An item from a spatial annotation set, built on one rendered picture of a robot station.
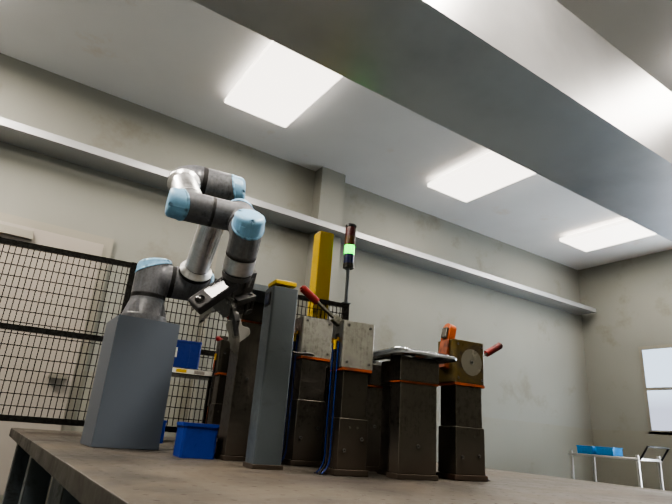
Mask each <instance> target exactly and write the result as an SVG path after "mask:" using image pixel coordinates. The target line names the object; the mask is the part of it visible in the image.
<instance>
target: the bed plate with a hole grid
mask: <svg viewBox="0 0 672 504"><path fill-rule="evenodd" d="M9 436H10V437H11V438H12V439H13V440H14V441H15V442H16V443H17V444H18V445H19V446H20V447H21V448H22V449H24V450H25V451H26V452H27V453H28V454H29V455H30V456H31V457H32V458H33V459H34V460H35V461H36V462H37V463H38V464H40V465H41V466H42V467H43V468H44V469H45V470H46V471H47V472H48V473H49V474H50V475H51V476H52V477H53V478H54V479H55V480H57V481H58V482H59V483H60V484H61V485H62V486H63V487H64V488H65V489H66V490H67V491H68V492H69V493H70V494H71V495H72V496H74V497H75V498H76V499H77V500H78V501H79V502H80V503H81V504H672V491H666V490H658V489H649V488H641V487H633V486H625V485H617V484H609V483H601V482H593V481H585V480H577V479H568V478H560V477H552V476H544V475H536V474H528V473H520V472H512V471H504V470H496V469H487V468H485V475H486V476H488V480H490V481H488V482H480V481H455V480H449V479H443V478H438V481H429V480H402V479H393V478H388V477H386V475H383V474H378V473H377V472H374V471H368V477H353V476H333V475H329V474H325V473H323V474H324V475H319V474H316V473H314V472H316V471H317V470H318V469H319V468H320V467H307V466H289V465H285V464H281V465H282V466H283V470H265V469H251V468H247V467H244V466H242V465H243V462H245V461H227V460H220V459H217V458H214V459H193V458H179V457H176V456H174V455H173V451H174V445H175V439H176V437H164V438H163V443H160V444H159V450H140V449H118V448H96V447H89V446H86V445H84V444H81V443H80V441H81V436H82V432H76V431H59V430H42V429H25V428H11V430H10V434H9Z"/></svg>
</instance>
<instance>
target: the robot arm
mask: <svg viewBox="0 0 672 504"><path fill-rule="evenodd" d="M167 188H168V190H169V194H168V198H167V202H166V207H165V215H166V216H167V217H170V218H173V219H176V220H178V221H186V222H190V223H195V224H198V227H197V230H196V233H195V236H194V239H193V242H192V245H191V248H190V251H189V254H188V257H187V260H185V261H183V262H182V263H181V265H180V267H177V266H172V261H170V260H167V259H165V258H145V259H142V260H140V261H139V262H138V264H137V268H136V271H135V276H134V281H133V286H132V291H131V296H130V299H129V301H128V303H127V305H126V306H125V308H124V310H123V312H122V313H121V315H127V316H132V317H138V318H144V319H150V320H156V321H161V322H166V321H167V319H166V312H165V305H164V304H165V298H166V297H167V298H173V299H179V300H185V301H189V303H190V305H191V306H192V307H193V308H194V309H195V310H196V311H197V312H198V313H199V314H200V316H199V323H202V322H203V321H205V318H206V317H208V316H209V314H210V313H213V312H218V313H219V314H221V315H222V318H226V317H229V321H228V322H227V323H226V329H227V331H228V334H229V342H230V350H231V351H232V353H233V354H234V355H237V353H238V349H239V343H240V342H241V341H242V340H244V339H245V338H246V337H248V336H249V335H250V329H249V328H248V327H245V326H243V325H242V322H241V319H240V316H239V315H240V314H243V313H244V312H245V315H246V314H249V313H252V310H253V306H254V303H255V299H256V295H255V294H253V293H252V291H253V287H254V283H255V279H256V275H257V272H256V271H254V267H255V264H256V259H257V255H258V251H259V247H260V243H261V239H262V236H263V234H264V230H265V228H264V227H265V221H266V220H265V217H264V216H263V215H261V213H259V212H257V211H255V210H254V208H253V207H252V205H251V204H250V203H249V202H248V201H247V200H245V192H246V184H245V180H244V179H243V178H242V177H239V176H236V175H234V174H229V173H225V172H221V171H218V170H214V169H210V168H206V167H203V166H198V165H186V166H181V167H178V168H176V169H174V170H173V171H172V172H171V173H170V174H169V176H168V179H167ZM224 230H226V231H228V232H229V239H228V244H227V248H226V253H225V258H224V262H223V270H222V277H220V278H219V279H217V280H216V281H214V274H213V273H212V270H211V268H210V267H211V264H212V261H213V258H214V256H215V253H216V250H217V247H218V245H219V242H220V239H221V237H222V234H223V231H224ZM251 301H253V303H252V307H251V309H249V307H250V303H251Z"/></svg>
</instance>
